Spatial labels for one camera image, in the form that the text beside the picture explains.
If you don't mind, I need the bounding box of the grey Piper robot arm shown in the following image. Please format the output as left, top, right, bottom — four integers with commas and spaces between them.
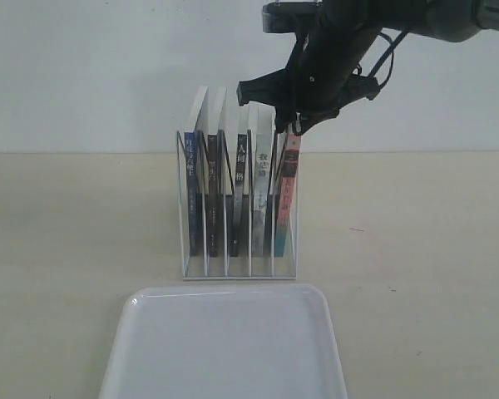
236, 0, 499, 135

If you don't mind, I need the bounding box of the dark brown spine book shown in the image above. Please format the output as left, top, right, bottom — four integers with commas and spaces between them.
206, 87, 226, 258

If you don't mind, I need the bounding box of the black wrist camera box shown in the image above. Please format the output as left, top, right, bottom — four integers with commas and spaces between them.
261, 1, 321, 34

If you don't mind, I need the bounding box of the white wire book rack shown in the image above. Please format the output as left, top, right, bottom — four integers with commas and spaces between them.
175, 86, 301, 283

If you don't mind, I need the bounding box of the blue moon sixpence book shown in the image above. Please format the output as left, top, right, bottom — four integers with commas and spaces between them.
184, 86, 208, 256

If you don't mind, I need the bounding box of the red teal spine book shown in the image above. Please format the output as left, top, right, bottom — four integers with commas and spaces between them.
274, 134, 301, 257

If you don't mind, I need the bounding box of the black grey spine book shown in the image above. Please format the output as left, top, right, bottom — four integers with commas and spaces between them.
230, 106, 250, 257

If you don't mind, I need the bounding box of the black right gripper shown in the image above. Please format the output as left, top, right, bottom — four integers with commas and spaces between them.
236, 1, 429, 135

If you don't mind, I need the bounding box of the grey white spine book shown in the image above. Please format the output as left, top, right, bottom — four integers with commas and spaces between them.
252, 106, 273, 257

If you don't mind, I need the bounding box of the white plastic tray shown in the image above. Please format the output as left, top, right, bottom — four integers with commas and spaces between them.
99, 283, 348, 398

